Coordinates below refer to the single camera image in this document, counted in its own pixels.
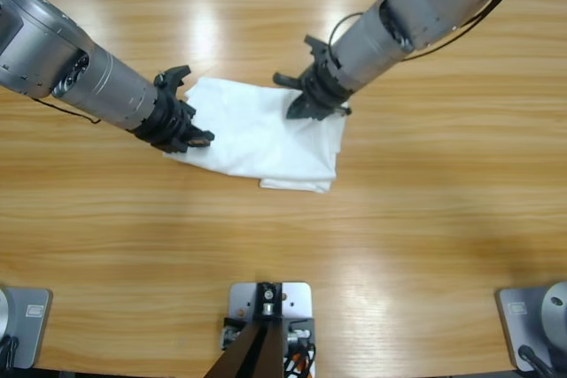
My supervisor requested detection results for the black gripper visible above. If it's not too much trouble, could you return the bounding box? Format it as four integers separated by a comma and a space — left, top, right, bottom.
132, 85, 216, 154
273, 61, 355, 123

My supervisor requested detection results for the black base cable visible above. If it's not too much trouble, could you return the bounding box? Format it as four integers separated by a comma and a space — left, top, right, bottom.
0, 336, 21, 370
517, 344, 557, 373

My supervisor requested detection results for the black stand clamp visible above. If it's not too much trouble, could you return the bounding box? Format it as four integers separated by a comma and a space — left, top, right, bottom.
221, 314, 318, 352

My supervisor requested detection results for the white t-shirt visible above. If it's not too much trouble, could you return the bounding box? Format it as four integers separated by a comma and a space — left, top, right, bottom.
162, 76, 353, 195

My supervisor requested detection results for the white mounting block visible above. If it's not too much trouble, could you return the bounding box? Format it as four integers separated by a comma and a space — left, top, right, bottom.
228, 281, 316, 378

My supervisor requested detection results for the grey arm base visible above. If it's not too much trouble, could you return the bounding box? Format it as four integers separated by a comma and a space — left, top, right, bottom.
0, 287, 53, 370
494, 280, 567, 373

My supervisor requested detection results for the orange cable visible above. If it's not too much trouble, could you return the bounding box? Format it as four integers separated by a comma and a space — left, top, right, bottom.
283, 346, 318, 378

